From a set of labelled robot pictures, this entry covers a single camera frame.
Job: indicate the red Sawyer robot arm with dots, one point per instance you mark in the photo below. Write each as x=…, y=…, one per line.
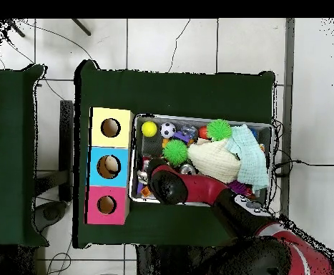
x=201, y=187

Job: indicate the silver mesh bin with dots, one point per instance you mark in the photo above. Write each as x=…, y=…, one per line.
x=152, y=146

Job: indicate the wooden box with three holes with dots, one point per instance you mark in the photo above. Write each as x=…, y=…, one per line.
x=118, y=200

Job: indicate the green spiky rubber ball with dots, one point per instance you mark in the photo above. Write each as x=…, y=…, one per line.
x=175, y=152
x=219, y=129

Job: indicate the small soccer ball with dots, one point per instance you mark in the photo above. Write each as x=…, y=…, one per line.
x=168, y=130

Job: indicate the purple toy building block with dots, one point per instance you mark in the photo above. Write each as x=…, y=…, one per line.
x=182, y=137

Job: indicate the silver can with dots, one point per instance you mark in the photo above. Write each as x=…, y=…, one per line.
x=187, y=169

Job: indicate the yellow foam ball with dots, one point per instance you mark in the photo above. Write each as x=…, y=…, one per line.
x=149, y=129

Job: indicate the orange ball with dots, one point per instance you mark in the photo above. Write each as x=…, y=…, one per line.
x=203, y=132

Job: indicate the cream cloth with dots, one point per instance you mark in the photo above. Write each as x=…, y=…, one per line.
x=213, y=160

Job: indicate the dark green tablecloth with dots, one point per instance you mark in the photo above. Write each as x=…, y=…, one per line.
x=9, y=172
x=169, y=91

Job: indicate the purple spiky rubber toy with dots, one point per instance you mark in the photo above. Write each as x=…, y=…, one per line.
x=238, y=187

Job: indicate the mint green cloth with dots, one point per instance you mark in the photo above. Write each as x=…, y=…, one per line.
x=252, y=160

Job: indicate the black stand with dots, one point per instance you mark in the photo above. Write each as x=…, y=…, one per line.
x=66, y=143

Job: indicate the grey round base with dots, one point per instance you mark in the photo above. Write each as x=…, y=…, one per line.
x=50, y=213

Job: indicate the black tripod leg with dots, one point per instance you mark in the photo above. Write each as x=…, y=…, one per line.
x=15, y=28
x=81, y=27

